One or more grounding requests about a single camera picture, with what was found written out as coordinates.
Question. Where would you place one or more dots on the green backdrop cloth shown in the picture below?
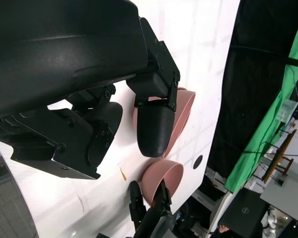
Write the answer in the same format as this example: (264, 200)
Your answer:
(263, 119)

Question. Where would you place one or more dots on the black round table grommet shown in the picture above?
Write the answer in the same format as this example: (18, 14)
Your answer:
(198, 162)

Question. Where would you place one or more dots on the small orange wood sliver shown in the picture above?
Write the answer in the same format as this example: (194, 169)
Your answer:
(123, 174)

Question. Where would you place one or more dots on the wooden easel frame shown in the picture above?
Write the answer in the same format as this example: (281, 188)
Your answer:
(279, 153)

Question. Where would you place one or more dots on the black laptop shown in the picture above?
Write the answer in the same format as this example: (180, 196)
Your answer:
(243, 210)

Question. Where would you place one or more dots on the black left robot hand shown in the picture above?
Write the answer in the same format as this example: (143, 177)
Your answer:
(64, 62)

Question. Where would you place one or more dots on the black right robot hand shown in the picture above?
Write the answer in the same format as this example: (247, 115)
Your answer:
(154, 223)

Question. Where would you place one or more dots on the pink plastic bowl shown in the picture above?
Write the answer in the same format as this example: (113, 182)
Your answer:
(175, 142)
(186, 109)
(156, 176)

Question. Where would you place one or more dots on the black backdrop curtain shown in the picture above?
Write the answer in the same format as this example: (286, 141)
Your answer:
(250, 86)

